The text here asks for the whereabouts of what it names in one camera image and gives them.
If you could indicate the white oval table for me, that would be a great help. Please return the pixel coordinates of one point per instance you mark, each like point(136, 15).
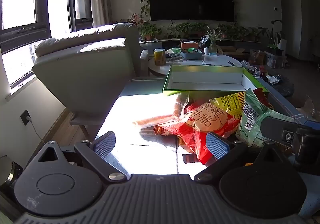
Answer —
point(220, 60)

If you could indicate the potted green plant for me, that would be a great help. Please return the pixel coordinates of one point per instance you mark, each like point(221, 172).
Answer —
point(255, 33)
point(149, 30)
point(232, 30)
point(186, 29)

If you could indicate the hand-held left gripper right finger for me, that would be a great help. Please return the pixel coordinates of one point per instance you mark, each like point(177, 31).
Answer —
point(217, 145)

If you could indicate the black marker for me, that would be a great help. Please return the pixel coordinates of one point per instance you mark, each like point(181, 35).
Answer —
point(231, 63)

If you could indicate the pen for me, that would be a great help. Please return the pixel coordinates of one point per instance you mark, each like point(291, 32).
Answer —
point(212, 64)

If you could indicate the large bright window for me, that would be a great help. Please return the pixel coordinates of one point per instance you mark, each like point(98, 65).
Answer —
point(17, 14)

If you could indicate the orange sausage stick packet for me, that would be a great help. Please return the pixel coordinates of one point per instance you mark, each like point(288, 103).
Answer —
point(160, 119)

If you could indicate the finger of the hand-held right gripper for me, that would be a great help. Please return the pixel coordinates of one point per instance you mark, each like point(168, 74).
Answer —
point(275, 129)
point(313, 124)

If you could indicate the red berry plant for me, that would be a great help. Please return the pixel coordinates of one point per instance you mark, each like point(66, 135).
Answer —
point(135, 19)

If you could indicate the cardboard box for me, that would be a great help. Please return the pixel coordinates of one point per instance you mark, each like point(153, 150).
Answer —
point(231, 50)

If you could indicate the glass vase with plant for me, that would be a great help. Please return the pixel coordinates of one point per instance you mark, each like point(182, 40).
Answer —
point(213, 44)

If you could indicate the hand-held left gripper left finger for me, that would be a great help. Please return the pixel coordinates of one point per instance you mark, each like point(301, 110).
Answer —
point(105, 143)

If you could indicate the dark wall socket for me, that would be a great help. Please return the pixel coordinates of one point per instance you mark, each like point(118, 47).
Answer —
point(25, 117)

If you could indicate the yellow can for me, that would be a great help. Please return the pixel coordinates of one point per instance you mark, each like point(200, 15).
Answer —
point(159, 57)

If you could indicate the green bowl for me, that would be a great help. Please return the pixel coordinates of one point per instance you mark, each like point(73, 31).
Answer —
point(176, 50)

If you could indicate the green and black box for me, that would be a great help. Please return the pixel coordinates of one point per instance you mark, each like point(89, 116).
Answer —
point(272, 49)

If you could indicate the red yellow striped-edge snack packet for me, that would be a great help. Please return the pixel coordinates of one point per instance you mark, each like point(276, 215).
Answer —
point(227, 102)

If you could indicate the brown bread chip packet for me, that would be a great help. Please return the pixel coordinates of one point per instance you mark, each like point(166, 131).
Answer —
point(190, 158)

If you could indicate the dark round object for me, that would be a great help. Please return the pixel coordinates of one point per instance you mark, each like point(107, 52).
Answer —
point(8, 171)

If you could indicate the green snack packet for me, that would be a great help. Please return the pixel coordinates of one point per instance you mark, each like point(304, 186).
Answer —
point(252, 121)

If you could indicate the orange plastic bag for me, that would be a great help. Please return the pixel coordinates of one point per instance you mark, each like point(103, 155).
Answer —
point(257, 56)

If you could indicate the blue striped tablecloth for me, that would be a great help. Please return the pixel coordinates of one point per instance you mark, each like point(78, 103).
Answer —
point(145, 104)

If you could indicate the orange box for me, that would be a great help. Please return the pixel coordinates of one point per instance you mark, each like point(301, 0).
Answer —
point(190, 45)

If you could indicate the white tissue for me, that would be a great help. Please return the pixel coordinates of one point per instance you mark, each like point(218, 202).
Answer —
point(272, 79)

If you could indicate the red round bread packet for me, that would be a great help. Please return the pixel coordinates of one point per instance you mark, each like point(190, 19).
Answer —
point(200, 126)

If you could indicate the white plastic bag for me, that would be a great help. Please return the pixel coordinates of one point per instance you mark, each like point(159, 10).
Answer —
point(248, 65)

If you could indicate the blue basket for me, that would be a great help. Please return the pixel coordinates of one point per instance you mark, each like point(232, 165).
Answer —
point(192, 55)

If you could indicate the clear storage bin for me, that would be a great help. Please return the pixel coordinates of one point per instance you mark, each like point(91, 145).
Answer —
point(276, 60)

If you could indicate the beige armchair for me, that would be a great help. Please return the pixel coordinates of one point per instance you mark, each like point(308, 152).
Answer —
point(90, 71)

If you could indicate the small white cylinder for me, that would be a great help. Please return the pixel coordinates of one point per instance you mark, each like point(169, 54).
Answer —
point(206, 51)

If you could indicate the dark marble round table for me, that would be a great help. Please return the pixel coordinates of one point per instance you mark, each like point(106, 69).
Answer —
point(285, 89)

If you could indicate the clear plastic bag of snacks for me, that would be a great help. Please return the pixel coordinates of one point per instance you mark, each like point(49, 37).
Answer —
point(308, 109)

